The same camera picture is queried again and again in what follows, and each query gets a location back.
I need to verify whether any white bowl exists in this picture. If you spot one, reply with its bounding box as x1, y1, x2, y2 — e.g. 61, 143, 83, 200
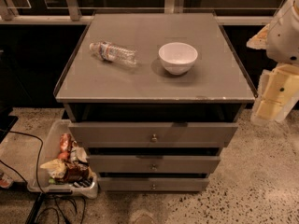
158, 42, 198, 75

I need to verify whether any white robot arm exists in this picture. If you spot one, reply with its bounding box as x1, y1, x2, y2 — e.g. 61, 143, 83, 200
247, 0, 299, 125

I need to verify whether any yellow snack bag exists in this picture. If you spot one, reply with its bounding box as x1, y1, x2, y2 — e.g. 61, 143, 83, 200
40, 159, 66, 178

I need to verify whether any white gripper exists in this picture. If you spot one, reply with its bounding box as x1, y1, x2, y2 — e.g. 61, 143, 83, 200
246, 3, 299, 124

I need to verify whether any red snack bag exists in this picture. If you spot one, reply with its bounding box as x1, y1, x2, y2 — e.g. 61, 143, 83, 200
60, 133, 72, 152

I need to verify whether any clear plastic water bottle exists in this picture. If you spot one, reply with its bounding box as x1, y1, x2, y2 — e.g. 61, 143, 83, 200
89, 41, 137, 67

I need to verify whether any metal railing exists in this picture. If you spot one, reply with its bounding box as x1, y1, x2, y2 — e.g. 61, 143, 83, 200
0, 0, 287, 25

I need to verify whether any clear plastic storage bin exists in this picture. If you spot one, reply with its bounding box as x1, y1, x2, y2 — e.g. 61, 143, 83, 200
27, 119, 98, 199

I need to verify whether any brown snack bag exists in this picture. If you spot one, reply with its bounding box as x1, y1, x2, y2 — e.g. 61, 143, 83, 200
63, 163, 90, 182

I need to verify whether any grey drawer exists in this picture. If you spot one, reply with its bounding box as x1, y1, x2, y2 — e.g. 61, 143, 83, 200
69, 122, 237, 148
98, 177, 209, 192
89, 155, 221, 174

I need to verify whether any grey drawer cabinet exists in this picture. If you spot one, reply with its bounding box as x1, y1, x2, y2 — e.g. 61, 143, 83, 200
54, 13, 256, 179

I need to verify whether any grey top drawer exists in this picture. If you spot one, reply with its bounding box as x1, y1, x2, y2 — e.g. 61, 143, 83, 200
69, 122, 237, 148

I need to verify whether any red white object on floor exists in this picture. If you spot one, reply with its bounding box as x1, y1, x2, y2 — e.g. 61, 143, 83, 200
0, 172, 13, 189

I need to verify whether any black floor cable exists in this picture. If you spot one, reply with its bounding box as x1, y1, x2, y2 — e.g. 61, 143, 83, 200
0, 129, 87, 224

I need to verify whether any grey bottom drawer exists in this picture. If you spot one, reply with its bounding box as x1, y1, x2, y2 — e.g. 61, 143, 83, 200
98, 177, 209, 192

